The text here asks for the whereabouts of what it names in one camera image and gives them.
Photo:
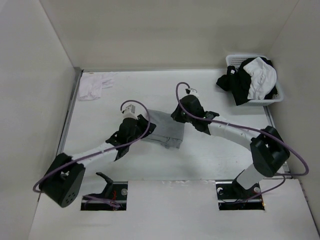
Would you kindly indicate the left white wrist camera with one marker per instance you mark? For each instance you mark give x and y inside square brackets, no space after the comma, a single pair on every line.
[130,112]

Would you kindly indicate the white tank top in basket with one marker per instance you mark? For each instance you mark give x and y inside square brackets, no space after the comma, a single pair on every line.
[263,77]

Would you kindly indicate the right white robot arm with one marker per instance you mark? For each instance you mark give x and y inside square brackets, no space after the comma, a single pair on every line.
[267,154]

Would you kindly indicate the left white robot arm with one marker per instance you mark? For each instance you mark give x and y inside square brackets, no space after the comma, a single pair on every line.
[63,180]

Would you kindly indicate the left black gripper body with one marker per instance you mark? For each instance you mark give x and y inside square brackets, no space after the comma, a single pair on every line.
[141,129]

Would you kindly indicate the folded white tank top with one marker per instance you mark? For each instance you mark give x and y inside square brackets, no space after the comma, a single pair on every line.
[92,83]

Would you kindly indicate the black tank top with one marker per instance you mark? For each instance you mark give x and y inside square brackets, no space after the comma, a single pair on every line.
[237,81]

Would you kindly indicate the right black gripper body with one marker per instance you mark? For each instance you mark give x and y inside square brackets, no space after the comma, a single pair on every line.
[180,116]

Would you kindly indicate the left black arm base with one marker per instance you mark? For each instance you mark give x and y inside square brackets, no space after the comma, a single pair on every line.
[101,193]

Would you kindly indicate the grey tank top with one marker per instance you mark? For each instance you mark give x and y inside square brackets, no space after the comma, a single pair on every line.
[168,133]

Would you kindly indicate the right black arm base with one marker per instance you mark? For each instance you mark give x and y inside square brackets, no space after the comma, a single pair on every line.
[233,197]

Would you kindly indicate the white plastic basket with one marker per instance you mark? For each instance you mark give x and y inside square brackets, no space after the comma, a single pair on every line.
[236,59]

